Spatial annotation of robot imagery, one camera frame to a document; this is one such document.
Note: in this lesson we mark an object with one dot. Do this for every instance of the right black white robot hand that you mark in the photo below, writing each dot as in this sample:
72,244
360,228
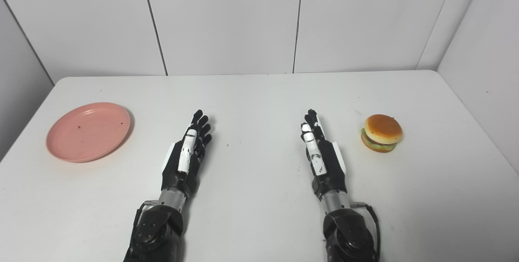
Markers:
326,164

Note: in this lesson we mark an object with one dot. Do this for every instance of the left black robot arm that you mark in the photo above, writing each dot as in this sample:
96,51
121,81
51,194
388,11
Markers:
158,229

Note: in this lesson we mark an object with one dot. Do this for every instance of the pink round plate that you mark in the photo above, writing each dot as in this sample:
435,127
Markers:
88,132

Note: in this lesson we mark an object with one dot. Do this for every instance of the toy hamburger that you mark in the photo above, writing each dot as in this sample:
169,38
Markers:
382,132

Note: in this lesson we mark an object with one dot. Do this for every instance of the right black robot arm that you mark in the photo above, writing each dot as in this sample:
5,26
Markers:
348,233

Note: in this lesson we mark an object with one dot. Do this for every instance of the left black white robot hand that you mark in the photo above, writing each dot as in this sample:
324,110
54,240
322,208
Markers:
187,160

